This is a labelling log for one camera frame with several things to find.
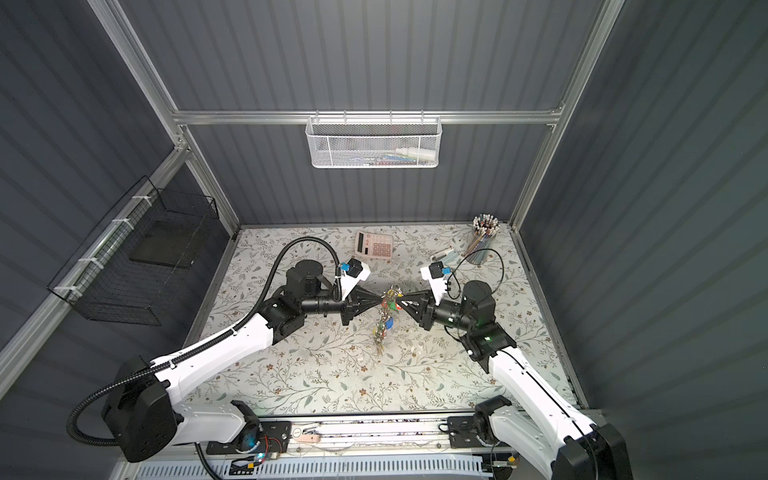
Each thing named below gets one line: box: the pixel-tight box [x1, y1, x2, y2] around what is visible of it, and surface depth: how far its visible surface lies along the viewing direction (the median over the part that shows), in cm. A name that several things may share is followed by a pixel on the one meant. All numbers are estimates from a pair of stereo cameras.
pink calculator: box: [354, 230, 393, 259], surface depth 114 cm
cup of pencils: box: [466, 213, 501, 266], surface depth 101 cm
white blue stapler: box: [430, 248, 458, 264], surface depth 111 cm
